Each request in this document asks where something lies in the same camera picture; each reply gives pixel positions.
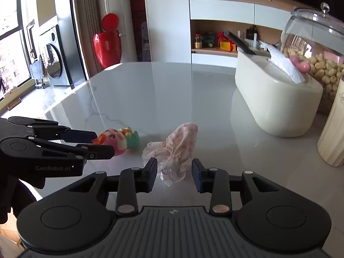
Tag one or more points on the white oval tissue box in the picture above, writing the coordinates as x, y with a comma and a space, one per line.
271, 99

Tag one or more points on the glass jar of peanuts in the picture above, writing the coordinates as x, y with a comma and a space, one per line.
317, 32

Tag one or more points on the white tissue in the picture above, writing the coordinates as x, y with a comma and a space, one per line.
285, 63

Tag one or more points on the black paper bag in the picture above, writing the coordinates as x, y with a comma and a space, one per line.
252, 36

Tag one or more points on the pink cartoon figure toy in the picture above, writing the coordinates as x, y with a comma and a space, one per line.
118, 142

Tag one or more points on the patterned skateboard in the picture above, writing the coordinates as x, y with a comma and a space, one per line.
145, 43

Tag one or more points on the red pedal bin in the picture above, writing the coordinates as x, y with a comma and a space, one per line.
107, 48

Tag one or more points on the front-loading washing machine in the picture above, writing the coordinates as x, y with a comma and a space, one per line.
55, 56

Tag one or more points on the green toy tractor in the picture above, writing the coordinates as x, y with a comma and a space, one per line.
209, 40

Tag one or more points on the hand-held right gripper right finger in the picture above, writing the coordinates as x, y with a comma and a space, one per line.
197, 177

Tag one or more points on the cream ribbed cup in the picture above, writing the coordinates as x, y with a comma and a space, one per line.
334, 134

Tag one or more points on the white and wood shelf unit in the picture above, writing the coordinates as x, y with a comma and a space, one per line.
220, 9

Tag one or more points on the small laundry stand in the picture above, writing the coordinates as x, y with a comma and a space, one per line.
37, 74

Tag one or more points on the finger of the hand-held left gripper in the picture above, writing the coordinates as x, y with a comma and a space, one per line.
80, 136
102, 152

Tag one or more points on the black remote control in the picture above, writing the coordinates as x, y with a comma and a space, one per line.
239, 43

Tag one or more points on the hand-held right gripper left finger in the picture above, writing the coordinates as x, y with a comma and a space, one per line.
150, 174

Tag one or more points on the pink rounded object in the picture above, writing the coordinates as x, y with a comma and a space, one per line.
301, 64

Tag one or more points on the person's left forearm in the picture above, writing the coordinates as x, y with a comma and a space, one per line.
13, 199

